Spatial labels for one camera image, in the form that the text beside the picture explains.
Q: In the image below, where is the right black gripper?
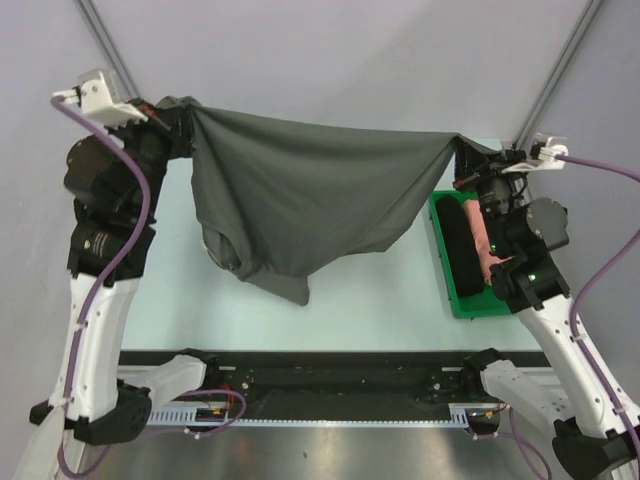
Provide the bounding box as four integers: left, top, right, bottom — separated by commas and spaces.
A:
453, 135, 533, 254

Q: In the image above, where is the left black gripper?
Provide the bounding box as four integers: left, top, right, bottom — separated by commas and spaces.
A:
106, 95, 198, 217

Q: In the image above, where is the grey t shirt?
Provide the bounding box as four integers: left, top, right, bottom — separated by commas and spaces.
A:
161, 96, 486, 306

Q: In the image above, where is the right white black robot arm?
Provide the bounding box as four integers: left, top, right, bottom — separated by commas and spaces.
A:
454, 136, 639, 479

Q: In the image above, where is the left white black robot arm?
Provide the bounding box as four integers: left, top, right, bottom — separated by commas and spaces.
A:
29, 96, 189, 446

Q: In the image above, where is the pink rolled t shirt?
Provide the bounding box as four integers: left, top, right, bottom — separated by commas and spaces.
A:
463, 199, 505, 286

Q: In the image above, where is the black rolled t shirt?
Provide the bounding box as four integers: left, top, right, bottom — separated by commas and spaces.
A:
436, 195, 485, 298

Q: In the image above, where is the green plastic tray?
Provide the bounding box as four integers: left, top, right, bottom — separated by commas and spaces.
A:
427, 190, 510, 320

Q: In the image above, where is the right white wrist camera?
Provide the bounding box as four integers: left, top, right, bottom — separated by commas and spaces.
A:
501, 133, 569, 174

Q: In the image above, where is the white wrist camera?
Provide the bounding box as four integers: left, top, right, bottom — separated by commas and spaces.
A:
501, 133, 569, 174
52, 69, 149, 128

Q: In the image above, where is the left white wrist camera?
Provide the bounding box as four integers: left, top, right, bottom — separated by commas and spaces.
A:
52, 69, 149, 128

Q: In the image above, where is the right aluminium corner post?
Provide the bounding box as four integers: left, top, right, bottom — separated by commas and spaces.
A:
511, 0, 606, 149

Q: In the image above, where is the aluminium corner post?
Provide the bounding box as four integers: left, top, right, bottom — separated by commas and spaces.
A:
73, 0, 140, 98
511, 0, 606, 149

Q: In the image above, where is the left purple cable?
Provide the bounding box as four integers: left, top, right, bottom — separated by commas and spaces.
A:
49, 97, 151, 476

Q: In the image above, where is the purple cable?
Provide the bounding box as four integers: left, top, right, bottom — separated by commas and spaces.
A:
49, 97, 151, 476
549, 153, 640, 416

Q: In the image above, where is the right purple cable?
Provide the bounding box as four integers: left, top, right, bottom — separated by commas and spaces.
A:
549, 153, 640, 416

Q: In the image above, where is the left aluminium corner post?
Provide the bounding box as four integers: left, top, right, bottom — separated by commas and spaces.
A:
73, 0, 140, 98

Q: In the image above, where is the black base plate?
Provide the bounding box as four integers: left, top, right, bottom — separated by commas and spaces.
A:
119, 349, 546, 422

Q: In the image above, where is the white slotted cable duct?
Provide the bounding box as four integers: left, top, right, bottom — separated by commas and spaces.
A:
144, 405, 236, 427

